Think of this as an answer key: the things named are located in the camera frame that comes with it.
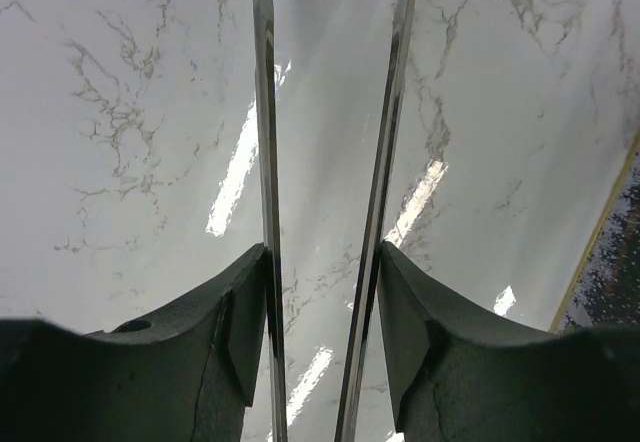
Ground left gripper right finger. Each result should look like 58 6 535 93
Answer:
378 242 639 441

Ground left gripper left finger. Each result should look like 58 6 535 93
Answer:
1 244 268 441

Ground metal serving tongs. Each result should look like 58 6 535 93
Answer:
253 0 415 441

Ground square cookie tin box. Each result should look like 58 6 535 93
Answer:
550 140 639 334

